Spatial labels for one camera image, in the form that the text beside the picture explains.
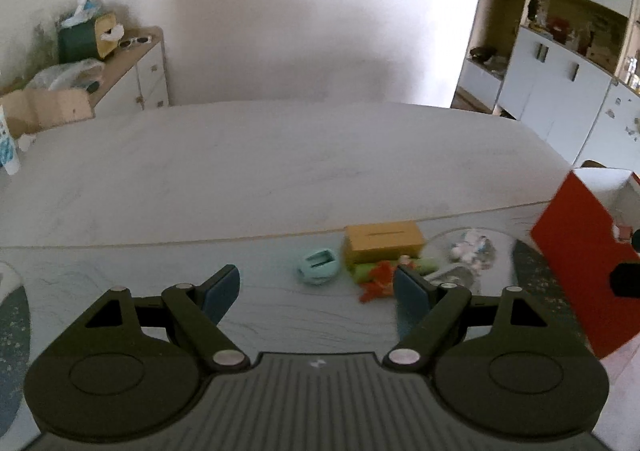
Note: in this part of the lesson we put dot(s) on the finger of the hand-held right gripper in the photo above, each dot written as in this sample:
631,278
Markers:
636,239
626,279

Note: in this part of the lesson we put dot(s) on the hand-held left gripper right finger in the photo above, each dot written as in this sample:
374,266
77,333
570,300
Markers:
410,298

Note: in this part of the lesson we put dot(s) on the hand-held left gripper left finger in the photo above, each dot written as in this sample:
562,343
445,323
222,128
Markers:
222,292

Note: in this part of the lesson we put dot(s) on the orange flower green toy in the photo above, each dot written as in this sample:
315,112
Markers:
375,278

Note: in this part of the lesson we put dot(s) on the grey-green oval tin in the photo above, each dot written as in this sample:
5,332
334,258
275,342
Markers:
450,275

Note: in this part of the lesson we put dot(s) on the red cardboard shoe box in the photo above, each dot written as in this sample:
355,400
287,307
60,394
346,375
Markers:
575,241

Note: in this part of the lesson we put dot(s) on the small yellow box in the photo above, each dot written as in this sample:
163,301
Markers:
382,238

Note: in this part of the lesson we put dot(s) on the small white toy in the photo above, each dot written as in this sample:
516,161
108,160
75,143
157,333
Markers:
470,246

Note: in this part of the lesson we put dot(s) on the small teal plastic toy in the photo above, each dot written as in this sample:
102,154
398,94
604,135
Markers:
317,267

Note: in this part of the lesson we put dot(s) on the printed table mat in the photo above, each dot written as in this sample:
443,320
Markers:
300,321

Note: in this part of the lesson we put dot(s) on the white wooden sideboard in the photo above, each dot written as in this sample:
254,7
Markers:
150,76

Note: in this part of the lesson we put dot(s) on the brown cardboard box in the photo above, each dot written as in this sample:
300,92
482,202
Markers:
50,108

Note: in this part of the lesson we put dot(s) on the white blue printed tube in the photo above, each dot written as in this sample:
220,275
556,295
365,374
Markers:
9,146

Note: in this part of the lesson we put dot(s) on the white sunglasses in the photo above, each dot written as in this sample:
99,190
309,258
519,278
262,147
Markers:
135,41

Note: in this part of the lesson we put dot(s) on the clear plastic bag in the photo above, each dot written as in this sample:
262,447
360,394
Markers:
65,73

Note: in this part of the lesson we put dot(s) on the yellow tissue box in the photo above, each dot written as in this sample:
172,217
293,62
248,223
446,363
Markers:
107,33

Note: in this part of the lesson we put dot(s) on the green tissue box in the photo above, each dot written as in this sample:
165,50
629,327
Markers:
75,41

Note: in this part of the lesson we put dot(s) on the white wooden wall cabinet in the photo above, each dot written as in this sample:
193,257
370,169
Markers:
565,76

